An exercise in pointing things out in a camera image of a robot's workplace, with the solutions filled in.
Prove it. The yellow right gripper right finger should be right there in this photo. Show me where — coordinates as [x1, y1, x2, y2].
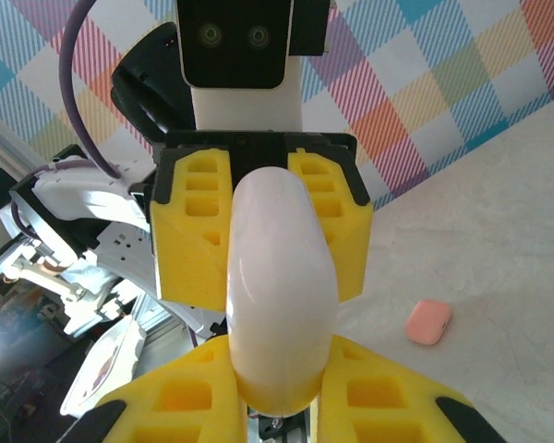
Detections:
[316, 335, 512, 443]

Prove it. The white glossy oval object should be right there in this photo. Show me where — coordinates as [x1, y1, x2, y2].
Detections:
[224, 166, 338, 419]

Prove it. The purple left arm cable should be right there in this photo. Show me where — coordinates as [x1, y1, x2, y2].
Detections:
[35, 0, 122, 180]

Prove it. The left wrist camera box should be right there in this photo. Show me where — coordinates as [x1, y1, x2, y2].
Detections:
[175, 0, 330, 133]

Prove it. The aluminium left side rail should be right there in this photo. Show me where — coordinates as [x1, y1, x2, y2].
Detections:
[0, 110, 45, 186]

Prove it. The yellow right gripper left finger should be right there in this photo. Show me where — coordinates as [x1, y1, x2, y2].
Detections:
[66, 335, 249, 443]

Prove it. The pink earbud charging case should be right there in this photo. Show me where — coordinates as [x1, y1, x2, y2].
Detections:
[404, 298, 452, 346]

